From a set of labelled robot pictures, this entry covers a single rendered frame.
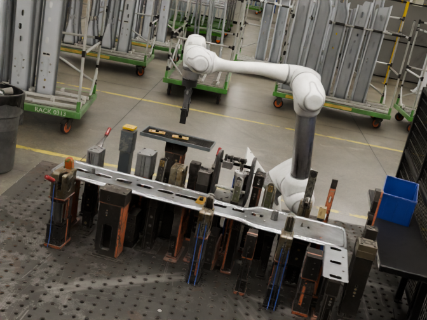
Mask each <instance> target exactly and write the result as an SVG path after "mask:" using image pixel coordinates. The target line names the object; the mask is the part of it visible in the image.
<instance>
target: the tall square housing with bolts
mask: <svg viewBox="0 0 427 320"><path fill-rule="evenodd" d="M157 153H158V151H156V150H152V149H147V148H142V149H141V150H140V151H138V152H137V160H136V165H135V173H134V175H135V176H138V177H143V178H148V179H151V180H152V177H153V175H154V170H155V165H156V158H157ZM137 186H139V187H144V188H147V189H151V188H150V187H148V186H145V185H140V184H138V185H137ZM134 204H135V207H136V208H140V209H142V214H141V223H140V230H139V232H140V233H142V232H141V231H143V230H144V225H145V220H146V213H147V198H146V197H141V196H137V195H134V197H133V204H132V205H134Z"/></svg>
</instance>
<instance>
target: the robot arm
mask: <svg viewBox="0 0 427 320"><path fill-rule="evenodd" d="M216 71H219V72H232V73H242V74H256V75H260V76H264V77H268V78H270V79H273V80H275V81H278V82H279V83H282V84H286V85H288V86H290V87H291V89H292V90H293V99H294V110H295V113H296V120H295V133H294V145H293V152H292V158H290V159H288V160H286V161H284V162H282V163H281V164H279V165H278V166H276V167H274V168H273V169H272V170H270V171H269V172H267V173H266V177H265V181H264V185H263V187H264V189H265V188H266V186H267V185H268V183H269V182H273V183H274V184H275V187H276V194H275V197H274V203H275V205H277V206H278V205H279V202H278V197H280V196H281V195H282V196H283V200H284V202H285V204H286V206H287V208H288V209H289V210H290V211H292V212H293V213H297V210H298V207H299V203H300V200H301V198H304V193H305V190H306V186H307V182H308V178H309V173H310V170H312V168H311V158H312V152H313V142H314V137H315V126H316V117H317V115H318V114H319V113H320V111H321V108H322V107H323V105H324V103H325V90H324V89H323V86H322V84H321V77H320V75H319V73H317V72H316V71H314V70H313V69H310V68H307V67H303V66H299V65H290V64H277V63H261V62H239V61H229V60H224V59H221V58H219V57H218V56H217V55H216V54H215V53H214V52H212V51H209V50H206V41H205V38H204V37H203V36H201V35H197V34H193V35H189V37H188V39H187V41H186V43H185V46H184V54H183V69H182V77H183V78H182V85H183V86H186V88H185V90H184V101H183V105H182V108H181V114H180V122H179V123H182V124H185V123H186V117H188V113H189V106H190V103H191V102H190V101H191V100H190V98H191V94H192V92H193V90H192V88H195V87H197V83H198V79H199V78H200V74H211V73H213V72H216Z"/></svg>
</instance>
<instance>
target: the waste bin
mask: <svg viewBox="0 0 427 320"><path fill-rule="evenodd" d="M24 100H25V91H24V90H22V89H20V88H18V87H16V86H14V85H11V84H7V83H3V82H0V174H1V173H6V172H8V171H10V170H11V169H12V168H13V165H14V160H15V149H16V142H17V133H18V125H22V124H23V118H24Z"/></svg>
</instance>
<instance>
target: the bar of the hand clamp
mask: <svg viewBox="0 0 427 320"><path fill-rule="evenodd" d="M317 175H318V171H316V170H310V173H309V178H308V182H307V186H306V190H305V193H304V198H303V202H302V206H304V201H305V198H306V197H309V203H308V208H309V206H310V203H311V198H312V195H313V191H314V187H315V183H316V178H317Z"/></svg>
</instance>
